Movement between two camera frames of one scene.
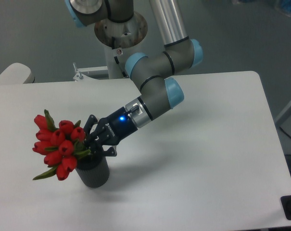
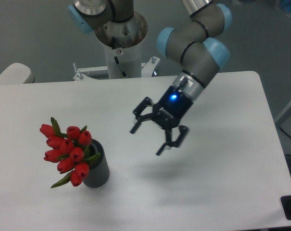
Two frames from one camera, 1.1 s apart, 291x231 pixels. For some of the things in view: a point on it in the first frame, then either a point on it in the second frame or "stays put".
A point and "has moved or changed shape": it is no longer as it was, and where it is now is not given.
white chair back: [15, 73] stays put
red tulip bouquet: [63, 145] has moved or changed shape
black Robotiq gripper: [111, 130] to [167, 114]
